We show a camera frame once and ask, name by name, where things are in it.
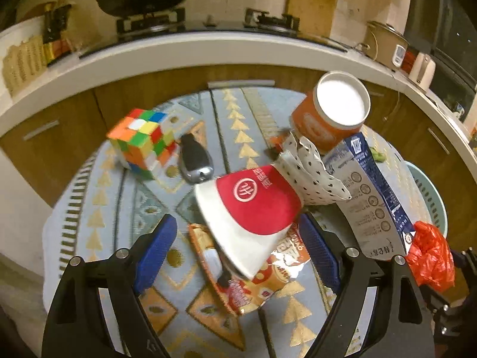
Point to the blue white milk carton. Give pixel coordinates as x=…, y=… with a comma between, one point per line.
x=378, y=221

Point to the pink white electric kettle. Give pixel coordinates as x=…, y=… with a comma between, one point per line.
x=422, y=71

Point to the orange white paper cup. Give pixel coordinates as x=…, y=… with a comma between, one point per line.
x=333, y=110

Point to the green vegetable scrap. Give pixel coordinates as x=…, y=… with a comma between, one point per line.
x=378, y=157

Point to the dark sauce bottle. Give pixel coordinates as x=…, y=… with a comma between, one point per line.
x=55, y=43

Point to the white dotted paper wrapper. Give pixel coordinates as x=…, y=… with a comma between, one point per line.
x=299, y=162

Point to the light green laundry basket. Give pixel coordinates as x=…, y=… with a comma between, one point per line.
x=433, y=200

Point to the black car key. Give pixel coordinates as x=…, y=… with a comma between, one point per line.
x=195, y=163

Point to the red white paper cup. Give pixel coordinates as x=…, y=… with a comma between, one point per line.
x=248, y=212

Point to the red plastic bag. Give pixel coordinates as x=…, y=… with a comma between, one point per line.
x=430, y=258

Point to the woven utensil basket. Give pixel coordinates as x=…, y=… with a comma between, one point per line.
x=23, y=63

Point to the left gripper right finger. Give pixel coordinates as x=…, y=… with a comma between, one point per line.
x=386, y=291

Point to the black gas stove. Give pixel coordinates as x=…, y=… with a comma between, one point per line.
x=174, y=22

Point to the wooden base cabinets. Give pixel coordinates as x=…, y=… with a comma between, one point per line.
x=54, y=139

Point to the beige rice cooker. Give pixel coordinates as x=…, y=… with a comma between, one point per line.
x=384, y=44

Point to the patterned blue table cloth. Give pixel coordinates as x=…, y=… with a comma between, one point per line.
x=299, y=256

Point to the colourful rubik's cube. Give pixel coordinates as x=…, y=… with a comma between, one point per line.
x=144, y=142

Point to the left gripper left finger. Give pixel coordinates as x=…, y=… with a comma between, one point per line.
x=76, y=326

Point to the wooden cutting board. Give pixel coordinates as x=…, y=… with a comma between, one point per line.
x=316, y=16

